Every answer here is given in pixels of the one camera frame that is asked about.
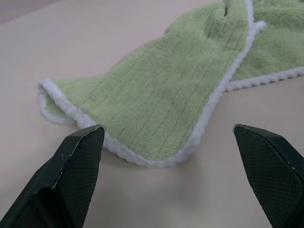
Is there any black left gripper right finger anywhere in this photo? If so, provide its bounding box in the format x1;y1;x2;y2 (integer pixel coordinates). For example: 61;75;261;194
232;123;304;228

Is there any green towel with white trim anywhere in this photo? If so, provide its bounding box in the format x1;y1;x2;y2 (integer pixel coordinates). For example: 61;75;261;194
38;0;304;168

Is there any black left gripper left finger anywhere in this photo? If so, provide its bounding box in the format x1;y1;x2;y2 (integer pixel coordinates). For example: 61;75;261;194
0;124;106;228

